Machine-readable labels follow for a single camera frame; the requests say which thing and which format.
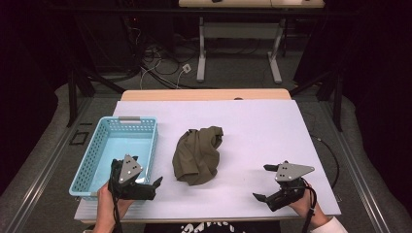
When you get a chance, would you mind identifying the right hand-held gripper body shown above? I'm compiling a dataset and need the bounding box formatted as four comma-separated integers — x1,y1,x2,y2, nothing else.
266,160,316,213

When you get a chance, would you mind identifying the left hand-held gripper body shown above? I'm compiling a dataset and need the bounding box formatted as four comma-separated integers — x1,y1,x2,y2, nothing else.
108,153,157,201

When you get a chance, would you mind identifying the light blue perforated basket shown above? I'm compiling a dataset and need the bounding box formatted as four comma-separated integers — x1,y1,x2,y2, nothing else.
68,116,159,198

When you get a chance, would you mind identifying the olive green cloth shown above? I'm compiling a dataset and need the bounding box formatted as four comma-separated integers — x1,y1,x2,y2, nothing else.
172,125,224,186

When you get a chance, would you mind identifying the person's right hand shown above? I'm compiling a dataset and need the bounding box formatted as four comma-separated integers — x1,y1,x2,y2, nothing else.
288,183,325,225

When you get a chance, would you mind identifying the person's left hand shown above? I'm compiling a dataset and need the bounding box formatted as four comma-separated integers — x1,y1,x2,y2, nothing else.
96,183,135,225

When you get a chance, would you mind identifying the person's black printed shirt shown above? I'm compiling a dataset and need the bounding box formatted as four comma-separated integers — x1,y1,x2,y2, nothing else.
144,220,282,233

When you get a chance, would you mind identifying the white table cover sheet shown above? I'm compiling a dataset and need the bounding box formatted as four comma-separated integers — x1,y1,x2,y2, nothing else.
73,99,342,221

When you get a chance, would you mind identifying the black metal stand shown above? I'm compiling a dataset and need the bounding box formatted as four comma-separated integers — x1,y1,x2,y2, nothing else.
66,62,126,128
289,66,345,133

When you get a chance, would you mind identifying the beige table with white legs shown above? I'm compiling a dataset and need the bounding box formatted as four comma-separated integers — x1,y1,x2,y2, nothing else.
178,0,326,84

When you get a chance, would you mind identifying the thin black floor cable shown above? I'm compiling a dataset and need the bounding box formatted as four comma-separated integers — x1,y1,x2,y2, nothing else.
309,133,340,190

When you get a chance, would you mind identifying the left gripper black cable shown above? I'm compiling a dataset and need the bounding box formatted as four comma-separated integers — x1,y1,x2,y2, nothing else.
109,193,124,233

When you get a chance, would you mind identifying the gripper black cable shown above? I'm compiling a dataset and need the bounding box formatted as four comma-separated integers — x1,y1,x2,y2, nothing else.
109,193,124,233
300,184,319,233

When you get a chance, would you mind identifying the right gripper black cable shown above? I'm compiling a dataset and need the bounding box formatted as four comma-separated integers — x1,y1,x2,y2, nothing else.
300,184,319,233

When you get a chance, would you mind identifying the aluminium floor rail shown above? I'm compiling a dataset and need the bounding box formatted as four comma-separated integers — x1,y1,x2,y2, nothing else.
0,96,95,233
319,98,395,233

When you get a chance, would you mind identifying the white floor cable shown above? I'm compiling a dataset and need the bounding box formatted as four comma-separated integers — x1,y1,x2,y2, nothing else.
139,57,183,90

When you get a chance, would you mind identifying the bundle of black floor cables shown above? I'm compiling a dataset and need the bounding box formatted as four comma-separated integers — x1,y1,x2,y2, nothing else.
129,38,203,90

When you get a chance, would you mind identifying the black horizontal frame bar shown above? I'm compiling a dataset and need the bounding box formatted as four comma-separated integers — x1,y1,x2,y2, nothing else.
48,7,361,17

